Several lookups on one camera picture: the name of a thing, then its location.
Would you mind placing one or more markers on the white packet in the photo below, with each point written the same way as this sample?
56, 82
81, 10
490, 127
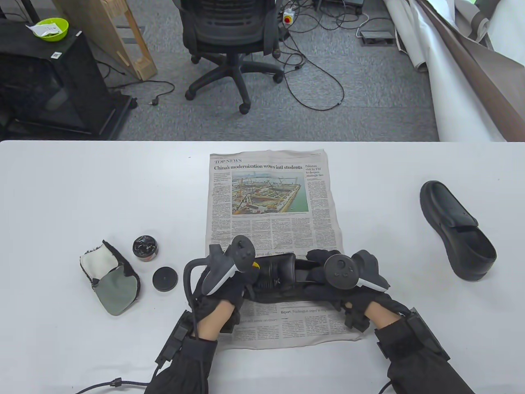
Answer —
43, 28

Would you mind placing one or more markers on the black mesh office chair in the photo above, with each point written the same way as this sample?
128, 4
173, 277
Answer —
229, 24

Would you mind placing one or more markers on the black wrist sensor module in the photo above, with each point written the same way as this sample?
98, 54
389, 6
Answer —
430, 334
174, 336

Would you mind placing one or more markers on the green plastic bowl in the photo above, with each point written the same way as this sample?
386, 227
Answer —
60, 33

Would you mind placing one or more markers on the person's right forearm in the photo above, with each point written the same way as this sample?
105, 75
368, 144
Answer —
416, 361

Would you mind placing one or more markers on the black left wrist sensor module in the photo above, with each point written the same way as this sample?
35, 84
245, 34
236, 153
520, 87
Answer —
174, 336

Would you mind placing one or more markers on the white polishing cloth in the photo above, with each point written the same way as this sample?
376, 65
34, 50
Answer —
117, 291

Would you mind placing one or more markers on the grey hand controller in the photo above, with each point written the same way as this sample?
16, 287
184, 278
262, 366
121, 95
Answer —
225, 266
340, 271

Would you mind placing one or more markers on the black leather shoe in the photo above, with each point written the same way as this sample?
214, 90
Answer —
447, 209
283, 269

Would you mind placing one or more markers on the black right wrist sensor module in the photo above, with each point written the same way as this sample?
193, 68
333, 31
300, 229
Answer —
430, 334

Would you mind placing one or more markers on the white and brown rolled sheet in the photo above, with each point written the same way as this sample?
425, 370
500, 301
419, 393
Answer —
451, 82

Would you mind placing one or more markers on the person's right hand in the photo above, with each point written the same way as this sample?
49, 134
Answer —
369, 301

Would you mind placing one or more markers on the black shoe polish tin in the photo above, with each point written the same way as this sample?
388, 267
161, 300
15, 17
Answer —
145, 247

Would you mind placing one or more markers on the black round plastic lid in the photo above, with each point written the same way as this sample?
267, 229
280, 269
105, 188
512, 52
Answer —
165, 279

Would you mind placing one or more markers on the emergency stop button box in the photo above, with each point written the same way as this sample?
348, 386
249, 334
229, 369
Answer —
288, 17

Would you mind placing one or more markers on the wooden frame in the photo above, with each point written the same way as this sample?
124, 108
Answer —
98, 28

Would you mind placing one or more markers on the black device box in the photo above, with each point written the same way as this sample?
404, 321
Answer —
340, 2

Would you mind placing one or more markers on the grey floor box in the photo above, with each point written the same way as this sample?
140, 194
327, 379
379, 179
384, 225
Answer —
377, 36

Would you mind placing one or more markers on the person's left forearm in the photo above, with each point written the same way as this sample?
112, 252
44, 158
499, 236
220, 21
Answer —
184, 365

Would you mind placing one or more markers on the black cabinet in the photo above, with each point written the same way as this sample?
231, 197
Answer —
61, 82

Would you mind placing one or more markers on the printed newspaper sheet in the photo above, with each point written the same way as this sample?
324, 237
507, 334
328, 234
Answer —
270, 168

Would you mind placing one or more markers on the person's left hand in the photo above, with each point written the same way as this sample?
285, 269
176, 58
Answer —
238, 291

